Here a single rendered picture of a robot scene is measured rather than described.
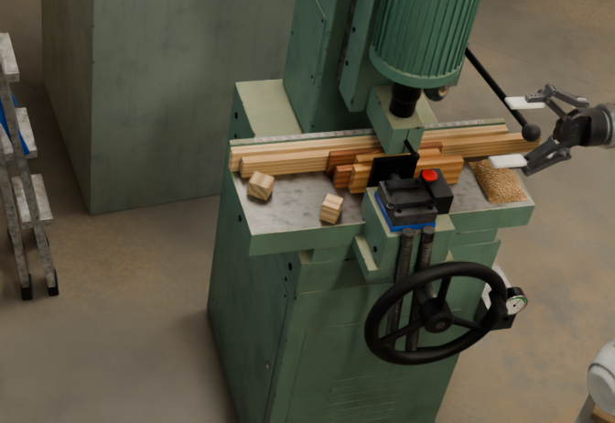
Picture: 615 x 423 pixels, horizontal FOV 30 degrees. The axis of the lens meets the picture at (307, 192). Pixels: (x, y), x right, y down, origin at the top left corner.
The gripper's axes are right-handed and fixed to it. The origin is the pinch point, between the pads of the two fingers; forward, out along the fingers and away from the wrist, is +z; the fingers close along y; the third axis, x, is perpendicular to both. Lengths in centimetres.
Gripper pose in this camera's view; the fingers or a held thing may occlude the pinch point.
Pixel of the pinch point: (504, 133)
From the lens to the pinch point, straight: 219.9
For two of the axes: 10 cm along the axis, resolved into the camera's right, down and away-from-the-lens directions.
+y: 1.2, -7.8, -6.2
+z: -9.5, 0.8, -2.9
